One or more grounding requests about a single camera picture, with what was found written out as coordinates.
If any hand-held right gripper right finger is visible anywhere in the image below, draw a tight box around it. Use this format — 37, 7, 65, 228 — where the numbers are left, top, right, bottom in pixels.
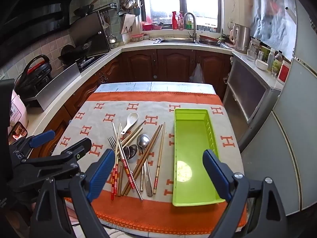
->
202, 149, 289, 238

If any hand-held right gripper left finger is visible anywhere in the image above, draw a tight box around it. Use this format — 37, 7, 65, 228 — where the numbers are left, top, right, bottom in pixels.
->
30, 149, 116, 238

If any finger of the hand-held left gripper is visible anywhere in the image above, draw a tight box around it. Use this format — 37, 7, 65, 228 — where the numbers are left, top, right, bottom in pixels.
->
10, 130, 55, 154
13, 137, 92, 187

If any small spoon with gold handle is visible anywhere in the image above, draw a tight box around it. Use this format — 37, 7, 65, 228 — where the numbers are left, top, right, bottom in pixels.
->
119, 146, 132, 197

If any white chopstick with red stripes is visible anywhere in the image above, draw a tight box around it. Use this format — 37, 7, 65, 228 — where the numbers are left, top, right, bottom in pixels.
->
112, 123, 136, 189

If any metal fork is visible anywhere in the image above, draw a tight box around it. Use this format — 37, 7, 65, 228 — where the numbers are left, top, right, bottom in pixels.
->
108, 137, 143, 201

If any green plastic utensil tray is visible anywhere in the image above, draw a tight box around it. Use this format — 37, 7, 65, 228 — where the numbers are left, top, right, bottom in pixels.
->
172, 108, 226, 207

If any large metal soup spoon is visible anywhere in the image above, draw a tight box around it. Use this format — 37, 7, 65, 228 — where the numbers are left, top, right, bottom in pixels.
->
137, 134, 153, 197

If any white ceramic spoon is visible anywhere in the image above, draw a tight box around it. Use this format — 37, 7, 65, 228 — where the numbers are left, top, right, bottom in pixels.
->
120, 112, 139, 135

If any pink rice cooker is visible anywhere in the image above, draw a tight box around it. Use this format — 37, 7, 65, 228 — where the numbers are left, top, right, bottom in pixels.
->
7, 89, 29, 145

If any stainless steel panel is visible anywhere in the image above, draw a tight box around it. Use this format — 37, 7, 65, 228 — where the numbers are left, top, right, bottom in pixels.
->
23, 63, 81, 111

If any orange and grey printed blanket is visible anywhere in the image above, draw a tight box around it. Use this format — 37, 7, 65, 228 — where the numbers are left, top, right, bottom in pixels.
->
51, 90, 248, 235

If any grey refrigerator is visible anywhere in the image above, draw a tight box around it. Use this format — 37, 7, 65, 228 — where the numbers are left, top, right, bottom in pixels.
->
241, 0, 317, 212

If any black wok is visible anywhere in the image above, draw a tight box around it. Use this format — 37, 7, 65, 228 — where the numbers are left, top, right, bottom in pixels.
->
58, 44, 90, 63

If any gas stove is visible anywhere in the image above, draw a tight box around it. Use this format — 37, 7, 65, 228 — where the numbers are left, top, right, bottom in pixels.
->
77, 54, 109, 73

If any grey metal cabinet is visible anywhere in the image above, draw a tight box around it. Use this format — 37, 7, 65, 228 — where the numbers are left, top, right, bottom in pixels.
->
224, 52, 284, 129

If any hanging clear plastic bag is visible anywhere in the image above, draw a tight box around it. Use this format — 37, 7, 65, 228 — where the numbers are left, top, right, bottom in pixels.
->
189, 63, 205, 83

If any small steel kettle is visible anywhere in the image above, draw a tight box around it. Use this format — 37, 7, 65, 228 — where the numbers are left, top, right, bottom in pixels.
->
107, 33, 119, 48

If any black glass splash panel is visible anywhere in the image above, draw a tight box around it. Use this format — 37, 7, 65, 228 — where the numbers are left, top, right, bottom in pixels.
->
71, 11, 111, 57

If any white bowl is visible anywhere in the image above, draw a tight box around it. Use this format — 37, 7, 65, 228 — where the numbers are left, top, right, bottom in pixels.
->
256, 59, 269, 71

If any red labelled container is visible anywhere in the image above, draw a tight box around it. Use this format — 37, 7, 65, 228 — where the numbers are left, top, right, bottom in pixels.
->
277, 59, 291, 83

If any black range hood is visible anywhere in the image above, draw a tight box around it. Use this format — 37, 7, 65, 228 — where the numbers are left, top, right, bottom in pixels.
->
0, 0, 104, 55

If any clear bottle with green label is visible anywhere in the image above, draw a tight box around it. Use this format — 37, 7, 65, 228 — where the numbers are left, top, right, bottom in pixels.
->
271, 51, 283, 77

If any glass jar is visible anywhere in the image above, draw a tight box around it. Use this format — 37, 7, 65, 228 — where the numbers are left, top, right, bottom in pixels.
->
247, 38, 261, 61

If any pale cutting board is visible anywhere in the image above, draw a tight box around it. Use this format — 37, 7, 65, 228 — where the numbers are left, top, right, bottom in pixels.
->
120, 13, 137, 42

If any black frying pan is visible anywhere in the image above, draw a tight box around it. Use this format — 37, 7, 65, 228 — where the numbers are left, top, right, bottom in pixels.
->
74, 0, 101, 18

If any red pan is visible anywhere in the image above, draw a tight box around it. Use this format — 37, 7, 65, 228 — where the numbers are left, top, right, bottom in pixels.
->
199, 35, 222, 45

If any steel electric kettle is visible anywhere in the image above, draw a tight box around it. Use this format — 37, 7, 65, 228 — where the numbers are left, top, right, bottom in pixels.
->
229, 23, 251, 54

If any steel kitchen sink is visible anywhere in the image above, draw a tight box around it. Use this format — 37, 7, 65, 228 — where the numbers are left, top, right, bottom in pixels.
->
154, 38, 232, 49

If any red plastic basin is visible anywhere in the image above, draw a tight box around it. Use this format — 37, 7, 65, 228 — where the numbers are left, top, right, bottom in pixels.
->
142, 20, 164, 31

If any steel kitchen faucet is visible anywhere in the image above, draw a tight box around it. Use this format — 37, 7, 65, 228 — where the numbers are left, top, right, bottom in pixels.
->
184, 12, 198, 40

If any clear plastic sheet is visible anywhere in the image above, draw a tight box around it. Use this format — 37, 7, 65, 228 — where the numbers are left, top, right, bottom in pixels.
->
250, 0, 298, 60

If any kitchen window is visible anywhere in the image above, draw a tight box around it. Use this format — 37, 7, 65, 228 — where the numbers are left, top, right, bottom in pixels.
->
142, 0, 222, 30

